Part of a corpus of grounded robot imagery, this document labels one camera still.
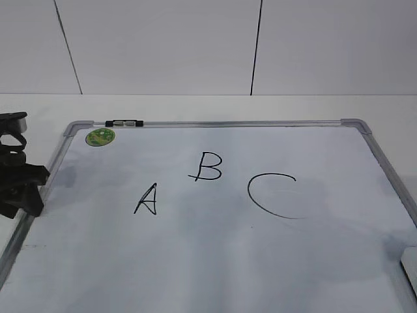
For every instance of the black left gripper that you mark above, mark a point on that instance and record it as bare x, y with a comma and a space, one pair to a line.
20, 181

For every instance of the white rectangular eraser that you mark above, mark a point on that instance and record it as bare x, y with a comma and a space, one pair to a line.
409, 263

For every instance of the green round magnet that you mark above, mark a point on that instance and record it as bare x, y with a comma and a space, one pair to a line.
100, 137

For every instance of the black silver hanging clip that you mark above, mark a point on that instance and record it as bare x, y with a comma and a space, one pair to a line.
129, 123

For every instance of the white framed whiteboard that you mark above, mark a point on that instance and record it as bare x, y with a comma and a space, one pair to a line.
216, 217

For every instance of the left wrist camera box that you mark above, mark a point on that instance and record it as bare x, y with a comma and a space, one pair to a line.
13, 123

